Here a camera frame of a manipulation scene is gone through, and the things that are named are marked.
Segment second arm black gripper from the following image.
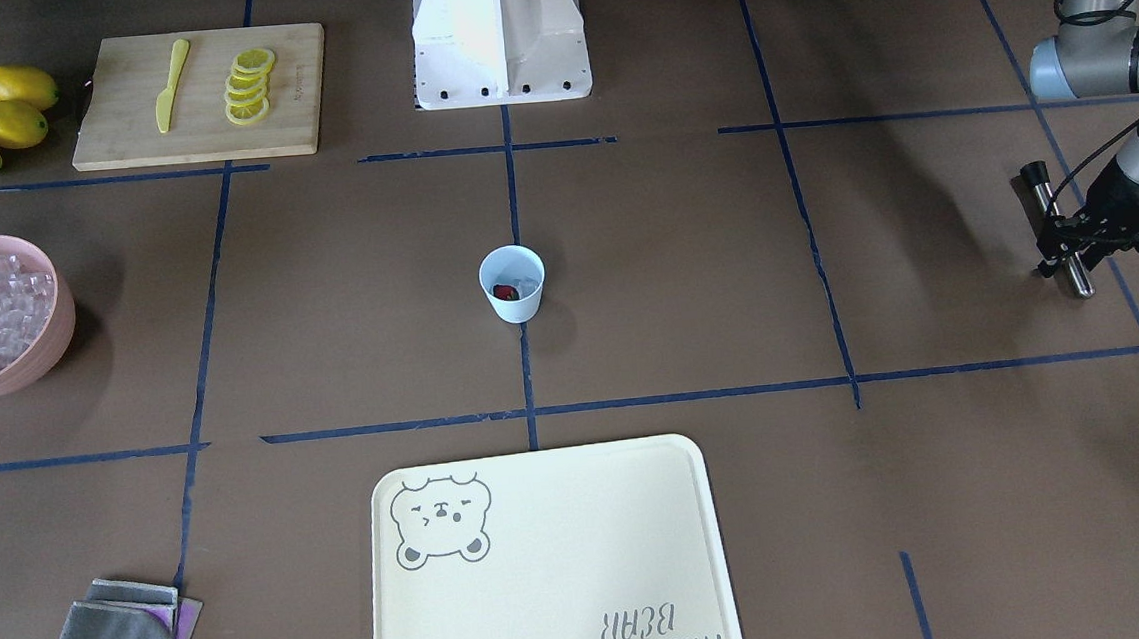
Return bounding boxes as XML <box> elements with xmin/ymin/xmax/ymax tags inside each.
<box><xmin>1036</xmin><ymin>161</ymin><xmax>1139</xmax><ymax>280</ymax></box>

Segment steel muddler with black tip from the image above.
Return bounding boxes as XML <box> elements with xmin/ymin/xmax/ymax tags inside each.
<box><xmin>1021</xmin><ymin>159</ymin><xmax>1096</xmax><ymax>300</ymax></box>

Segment clear ice cube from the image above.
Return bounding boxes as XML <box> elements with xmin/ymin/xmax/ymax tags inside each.
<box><xmin>513</xmin><ymin>277</ymin><xmax>541</xmax><ymax>300</ymax></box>

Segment red strawberry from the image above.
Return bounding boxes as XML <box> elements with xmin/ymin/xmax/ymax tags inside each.
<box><xmin>490</xmin><ymin>282</ymin><xmax>521</xmax><ymax>302</ymax></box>

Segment light blue cup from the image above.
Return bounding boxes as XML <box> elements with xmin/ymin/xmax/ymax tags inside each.
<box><xmin>478</xmin><ymin>244</ymin><xmax>547</xmax><ymax>323</ymax></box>

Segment cream bear tray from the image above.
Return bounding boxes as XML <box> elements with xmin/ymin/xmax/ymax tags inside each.
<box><xmin>370</xmin><ymin>433</ymin><xmax>743</xmax><ymax>639</ymax></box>

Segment lemon slices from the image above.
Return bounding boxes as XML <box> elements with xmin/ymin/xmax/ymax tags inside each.
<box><xmin>221</xmin><ymin>47</ymin><xmax>277</xmax><ymax>126</ymax></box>

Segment wooden cutting board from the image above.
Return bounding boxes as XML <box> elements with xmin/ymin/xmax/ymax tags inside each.
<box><xmin>72</xmin><ymin>23</ymin><xmax>325</xmax><ymax>172</ymax></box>

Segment yellow plastic knife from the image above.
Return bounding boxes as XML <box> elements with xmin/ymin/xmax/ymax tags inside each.
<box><xmin>153</xmin><ymin>39</ymin><xmax>192</xmax><ymax>134</ymax></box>

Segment pink bowl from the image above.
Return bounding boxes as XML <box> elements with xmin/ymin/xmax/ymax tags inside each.
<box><xmin>0</xmin><ymin>235</ymin><xmax>76</xmax><ymax>396</ymax></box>

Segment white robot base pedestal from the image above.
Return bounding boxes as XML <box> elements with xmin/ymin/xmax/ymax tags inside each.
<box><xmin>411</xmin><ymin>0</ymin><xmax>595</xmax><ymax>110</ymax></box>

